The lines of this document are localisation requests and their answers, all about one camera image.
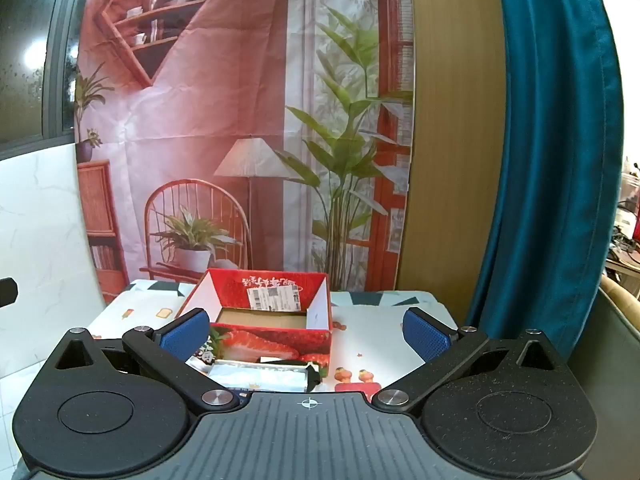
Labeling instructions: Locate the dark window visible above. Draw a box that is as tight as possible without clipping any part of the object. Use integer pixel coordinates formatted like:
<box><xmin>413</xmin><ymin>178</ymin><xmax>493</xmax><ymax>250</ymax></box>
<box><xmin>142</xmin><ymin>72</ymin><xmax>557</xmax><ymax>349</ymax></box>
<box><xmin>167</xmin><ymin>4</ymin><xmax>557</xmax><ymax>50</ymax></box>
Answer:
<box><xmin>0</xmin><ymin>0</ymin><xmax>93</xmax><ymax>150</ymax></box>

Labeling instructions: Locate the cluttered desk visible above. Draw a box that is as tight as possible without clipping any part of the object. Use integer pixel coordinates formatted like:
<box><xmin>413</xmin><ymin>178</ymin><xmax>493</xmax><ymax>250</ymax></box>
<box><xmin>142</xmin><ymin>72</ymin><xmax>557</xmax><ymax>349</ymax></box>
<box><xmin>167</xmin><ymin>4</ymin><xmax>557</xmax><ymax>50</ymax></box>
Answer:
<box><xmin>604</xmin><ymin>157</ymin><xmax>640</xmax><ymax>301</ymax></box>

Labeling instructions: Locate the red strawberry print box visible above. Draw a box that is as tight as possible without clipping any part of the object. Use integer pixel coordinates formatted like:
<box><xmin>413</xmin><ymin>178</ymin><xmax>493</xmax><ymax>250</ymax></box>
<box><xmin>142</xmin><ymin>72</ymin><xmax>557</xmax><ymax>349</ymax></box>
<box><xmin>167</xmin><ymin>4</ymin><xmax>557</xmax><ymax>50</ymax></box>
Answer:
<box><xmin>174</xmin><ymin>268</ymin><xmax>334</xmax><ymax>378</ymax></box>

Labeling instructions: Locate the white marble board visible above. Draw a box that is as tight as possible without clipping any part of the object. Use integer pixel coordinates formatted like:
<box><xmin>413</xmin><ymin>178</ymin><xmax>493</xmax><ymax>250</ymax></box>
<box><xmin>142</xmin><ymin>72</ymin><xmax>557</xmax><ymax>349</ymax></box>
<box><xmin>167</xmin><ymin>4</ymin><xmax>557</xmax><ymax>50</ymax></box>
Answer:
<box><xmin>0</xmin><ymin>141</ymin><xmax>108</xmax><ymax>382</ymax></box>

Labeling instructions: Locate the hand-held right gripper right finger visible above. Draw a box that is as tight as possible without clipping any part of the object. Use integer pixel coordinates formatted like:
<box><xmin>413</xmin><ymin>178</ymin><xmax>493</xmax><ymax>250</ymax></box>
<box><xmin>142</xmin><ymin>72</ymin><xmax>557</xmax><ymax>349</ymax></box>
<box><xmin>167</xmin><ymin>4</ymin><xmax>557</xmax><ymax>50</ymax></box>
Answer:
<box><xmin>372</xmin><ymin>306</ymin><xmax>571</xmax><ymax>416</ymax></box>

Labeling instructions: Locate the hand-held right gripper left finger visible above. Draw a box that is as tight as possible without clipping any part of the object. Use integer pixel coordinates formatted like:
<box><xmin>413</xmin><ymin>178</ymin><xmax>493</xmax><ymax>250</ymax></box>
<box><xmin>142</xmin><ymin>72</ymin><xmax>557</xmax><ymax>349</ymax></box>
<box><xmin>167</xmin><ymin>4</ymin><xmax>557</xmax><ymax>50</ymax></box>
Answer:
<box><xmin>45</xmin><ymin>307</ymin><xmax>241</xmax><ymax>415</ymax></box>

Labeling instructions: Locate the grey upholstered chair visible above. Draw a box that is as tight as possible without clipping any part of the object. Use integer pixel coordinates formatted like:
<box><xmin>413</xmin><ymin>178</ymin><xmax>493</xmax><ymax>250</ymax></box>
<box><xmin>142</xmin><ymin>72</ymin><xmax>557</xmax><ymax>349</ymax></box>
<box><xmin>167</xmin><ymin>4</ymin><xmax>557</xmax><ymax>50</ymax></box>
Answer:
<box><xmin>570</xmin><ymin>275</ymin><xmax>640</xmax><ymax>480</ymax></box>

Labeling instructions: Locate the teal curtain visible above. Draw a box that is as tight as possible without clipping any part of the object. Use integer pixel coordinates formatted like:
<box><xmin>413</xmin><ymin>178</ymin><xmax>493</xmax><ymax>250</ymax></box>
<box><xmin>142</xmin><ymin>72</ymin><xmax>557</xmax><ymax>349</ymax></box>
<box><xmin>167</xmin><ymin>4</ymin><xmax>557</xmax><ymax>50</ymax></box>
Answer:
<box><xmin>462</xmin><ymin>0</ymin><xmax>627</xmax><ymax>361</ymax></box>

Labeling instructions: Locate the wooden wall panel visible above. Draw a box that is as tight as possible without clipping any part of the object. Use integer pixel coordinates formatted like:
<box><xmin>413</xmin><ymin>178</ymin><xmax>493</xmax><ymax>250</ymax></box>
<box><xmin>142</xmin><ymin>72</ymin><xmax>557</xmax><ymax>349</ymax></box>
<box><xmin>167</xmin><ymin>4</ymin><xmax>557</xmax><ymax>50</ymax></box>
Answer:
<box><xmin>397</xmin><ymin>0</ymin><xmax>508</xmax><ymax>326</ymax></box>

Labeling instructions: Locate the printed room scene wall tapestry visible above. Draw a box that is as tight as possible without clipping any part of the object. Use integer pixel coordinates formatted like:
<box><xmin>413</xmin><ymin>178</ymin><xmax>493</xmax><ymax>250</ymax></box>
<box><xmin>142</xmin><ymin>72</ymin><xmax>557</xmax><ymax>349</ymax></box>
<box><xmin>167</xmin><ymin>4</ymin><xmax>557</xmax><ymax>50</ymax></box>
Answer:
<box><xmin>74</xmin><ymin>0</ymin><xmax>417</xmax><ymax>306</ymax></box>

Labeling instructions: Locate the white sock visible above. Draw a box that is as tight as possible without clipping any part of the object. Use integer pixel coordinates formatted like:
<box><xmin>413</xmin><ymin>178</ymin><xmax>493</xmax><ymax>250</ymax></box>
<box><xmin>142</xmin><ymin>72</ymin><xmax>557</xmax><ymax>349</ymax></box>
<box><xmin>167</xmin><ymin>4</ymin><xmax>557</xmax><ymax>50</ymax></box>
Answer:
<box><xmin>187</xmin><ymin>345</ymin><xmax>308</xmax><ymax>394</ymax></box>

